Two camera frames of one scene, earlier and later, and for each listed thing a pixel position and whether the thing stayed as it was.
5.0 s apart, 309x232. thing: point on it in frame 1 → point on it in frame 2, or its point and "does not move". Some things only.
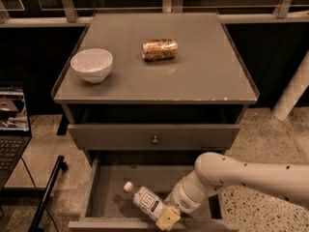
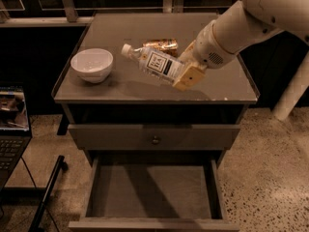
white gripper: x=182 y=199 → x=206 y=50
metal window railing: x=68 y=15 does not move
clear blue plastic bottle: x=146 y=201 → x=154 y=63
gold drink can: x=159 y=49 does not move
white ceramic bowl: x=93 y=65 does not move
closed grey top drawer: x=154 y=136 does not move
